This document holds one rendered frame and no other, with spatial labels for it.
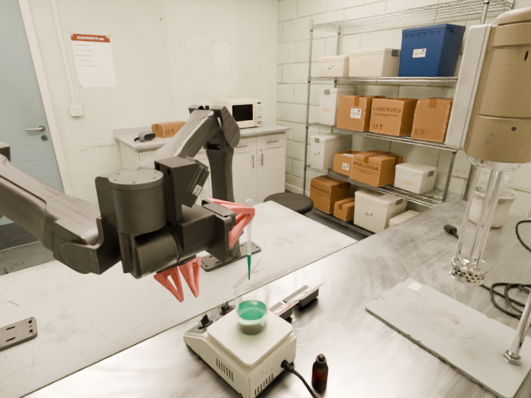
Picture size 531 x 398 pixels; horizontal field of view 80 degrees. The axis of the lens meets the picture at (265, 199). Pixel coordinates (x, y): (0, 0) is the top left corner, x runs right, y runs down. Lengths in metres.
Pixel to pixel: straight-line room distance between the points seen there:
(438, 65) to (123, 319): 2.39
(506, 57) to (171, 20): 3.23
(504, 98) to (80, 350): 0.90
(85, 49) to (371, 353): 3.13
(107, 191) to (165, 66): 3.18
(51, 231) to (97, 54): 2.97
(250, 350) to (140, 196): 0.35
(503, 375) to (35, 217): 0.80
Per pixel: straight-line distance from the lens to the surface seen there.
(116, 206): 0.38
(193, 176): 0.40
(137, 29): 3.48
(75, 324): 0.88
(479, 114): 0.66
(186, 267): 0.63
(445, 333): 0.83
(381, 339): 0.78
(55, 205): 0.48
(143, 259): 0.39
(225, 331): 0.63
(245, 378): 0.59
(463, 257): 0.78
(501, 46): 0.65
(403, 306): 0.87
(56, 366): 0.80
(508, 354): 0.83
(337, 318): 0.80
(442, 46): 2.62
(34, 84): 3.29
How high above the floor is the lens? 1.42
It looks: 21 degrees down
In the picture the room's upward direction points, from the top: straight up
